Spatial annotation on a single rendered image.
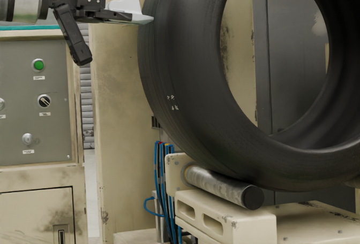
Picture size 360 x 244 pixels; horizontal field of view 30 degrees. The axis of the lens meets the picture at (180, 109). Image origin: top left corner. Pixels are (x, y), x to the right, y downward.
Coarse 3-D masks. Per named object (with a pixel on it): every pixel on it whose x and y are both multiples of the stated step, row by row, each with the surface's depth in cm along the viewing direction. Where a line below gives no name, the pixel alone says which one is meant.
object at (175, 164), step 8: (184, 152) 157; (168, 160) 154; (176, 160) 154; (184, 160) 155; (192, 160) 156; (168, 168) 154; (176, 168) 154; (184, 168) 155; (168, 176) 154; (176, 176) 155; (168, 184) 154; (176, 184) 155; (184, 184) 155; (168, 192) 155
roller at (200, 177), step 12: (192, 168) 152; (204, 168) 149; (192, 180) 149; (204, 180) 142; (216, 180) 136; (228, 180) 132; (240, 180) 130; (216, 192) 135; (228, 192) 129; (240, 192) 124; (252, 192) 123; (240, 204) 125; (252, 204) 123
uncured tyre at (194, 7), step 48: (192, 0) 118; (336, 0) 156; (144, 48) 132; (192, 48) 118; (336, 48) 157; (192, 96) 119; (336, 96) 157; (192, 144) 127; (240, 144) 121; (288, 144) 154; (336, 144) 151
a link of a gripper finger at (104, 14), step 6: (90, 12) 121; (96, 12) 120; (102, 12) 120; (108, 12) 120; (114, 12) 120; (120, 12) 122; (126, 12) 123; (102, 18) 121; (108, 18) 121; (114, 18) 121; (120, 18) 121; (126, 18) 122
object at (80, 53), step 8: (56, 8) 120; (64, 8) 120; (56, 16) 122; (64, 16) 120; (72, 16) 121; (64, 24) 120; (72, 24) 121; (64, 32) 122; (72, 32) 121; (80, 32) 121; (72, 40) 121; (80, 40) 121; (72, 48) 122; (80, 48) 121; (88, 48) 123; (72, 56) 123; (80, 56) 121; (88, 56) 122; (80, 64) 122
